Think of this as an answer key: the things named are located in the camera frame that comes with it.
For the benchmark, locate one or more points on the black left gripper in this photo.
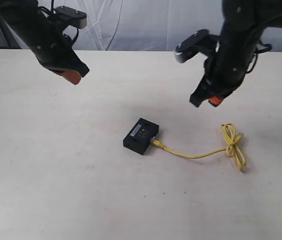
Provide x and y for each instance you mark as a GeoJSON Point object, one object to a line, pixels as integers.
{"type": "Point", "coordinates": [44, 35]}

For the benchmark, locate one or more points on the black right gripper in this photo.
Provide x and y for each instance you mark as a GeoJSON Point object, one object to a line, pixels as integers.
{"type": "Point", "coordinates": [226, 71]}

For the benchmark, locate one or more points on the small black box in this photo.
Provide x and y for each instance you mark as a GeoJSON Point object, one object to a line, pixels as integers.
{"type": "Point", "coordinates": [140, 136]}

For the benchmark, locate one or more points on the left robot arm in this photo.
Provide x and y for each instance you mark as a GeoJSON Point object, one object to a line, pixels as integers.
{"type": "Point", "coordinates": [42, 31]}

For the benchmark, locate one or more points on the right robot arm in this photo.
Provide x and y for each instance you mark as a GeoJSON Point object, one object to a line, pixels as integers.
{"type": "Point", "coordinates": [244, 22]}

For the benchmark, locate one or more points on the white backdrop curtain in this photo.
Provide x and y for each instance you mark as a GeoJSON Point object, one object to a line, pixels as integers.
{"type": "Point", "coordinates": [141, 25]}

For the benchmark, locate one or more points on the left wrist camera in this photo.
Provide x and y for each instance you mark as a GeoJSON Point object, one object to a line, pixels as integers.
{"type": "Point", "coordinates": [71, 17]}

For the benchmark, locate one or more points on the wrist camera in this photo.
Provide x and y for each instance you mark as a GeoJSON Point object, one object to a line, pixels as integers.
{"type": "Point", "coordinates": [200, 42]}
{"type": "Point", "coordinates": [71, 17]}

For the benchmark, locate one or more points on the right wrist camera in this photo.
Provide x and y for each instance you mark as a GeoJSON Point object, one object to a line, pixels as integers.
{"type": "Point", "coordinates": [200, 42]}

